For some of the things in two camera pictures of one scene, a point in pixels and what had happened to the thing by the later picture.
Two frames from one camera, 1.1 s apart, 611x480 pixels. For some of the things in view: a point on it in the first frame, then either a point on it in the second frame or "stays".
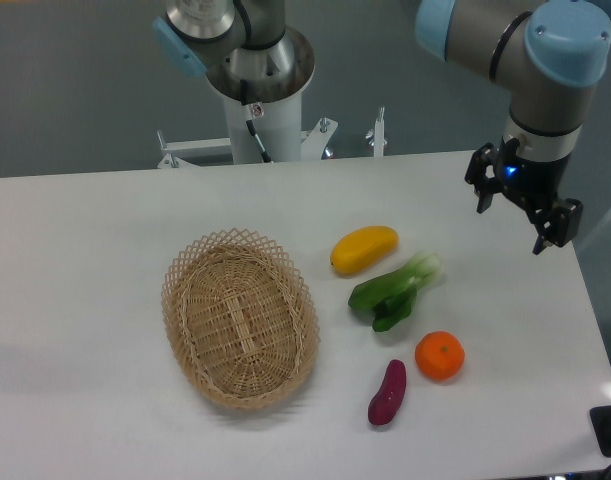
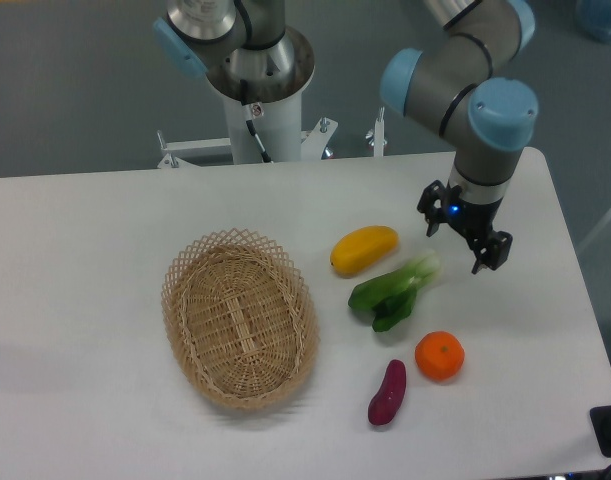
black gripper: (531, 182) → (475, 220)
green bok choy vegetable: (391, 297) stays
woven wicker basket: (242, 318) stays
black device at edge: (608, 428) stays
